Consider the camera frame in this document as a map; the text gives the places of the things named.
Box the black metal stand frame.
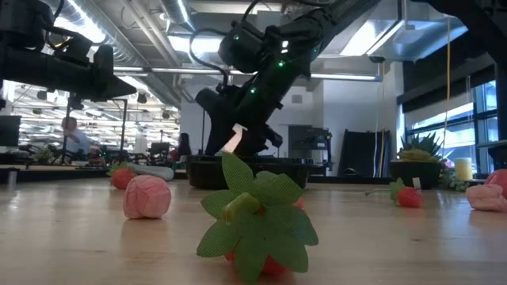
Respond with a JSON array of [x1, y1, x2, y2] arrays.
[[62, 93, 128, 163]]

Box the pink toy raspberry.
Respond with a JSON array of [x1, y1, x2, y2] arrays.
[[123, 174, 173, 220], [465, 183, 507, 212]]

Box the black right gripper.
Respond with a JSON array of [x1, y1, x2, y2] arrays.
[[204, 70, 295, 158]]

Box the black plastic tupperware container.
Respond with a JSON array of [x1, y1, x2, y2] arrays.
[[185, 154, 317, 191]]

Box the black leaning panel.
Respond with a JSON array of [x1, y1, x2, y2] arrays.
[[337, 129, 392, 178]]

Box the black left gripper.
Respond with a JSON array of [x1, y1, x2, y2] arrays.
[[59, 43, 138, 103]]

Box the large red toy strawberry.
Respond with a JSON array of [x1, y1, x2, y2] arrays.
[[485, 169, 507, 199]]

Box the grey folded cloth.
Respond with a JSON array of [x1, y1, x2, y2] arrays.
[[127, 162, 175, 182]]

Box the potted green succulent plant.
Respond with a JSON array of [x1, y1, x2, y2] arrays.
[[389, 131, 444, 191]]

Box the small red toy strawberry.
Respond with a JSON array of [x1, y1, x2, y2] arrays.
[[105, 161, 138, 191], [196, 151, 320, 285], [364, 177, 425, 210]]

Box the black equipment cart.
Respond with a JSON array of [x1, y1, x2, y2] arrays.
[[288, 124, 334, 177]]

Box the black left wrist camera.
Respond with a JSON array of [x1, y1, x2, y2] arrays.
[[45, 27, 93, 67]]

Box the green leafy sprig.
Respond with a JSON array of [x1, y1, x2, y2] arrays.
[[438, 164, 472, 192]]

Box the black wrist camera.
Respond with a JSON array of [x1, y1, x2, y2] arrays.
[[45, 27, 93, 67], [195, 86, 238, 120]]

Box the person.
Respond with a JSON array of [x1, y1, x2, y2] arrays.
[[61, 116, 93, 158], [176, 132, 193, 159]]

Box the black computer monitor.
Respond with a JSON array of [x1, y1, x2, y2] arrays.
[[0, 115, 21, 148]]

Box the black aluminium table frame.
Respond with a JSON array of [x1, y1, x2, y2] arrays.
[[0, 165, 394, 186]]

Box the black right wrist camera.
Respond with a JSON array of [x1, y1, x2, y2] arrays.
[[195, 86, 238, 120]]

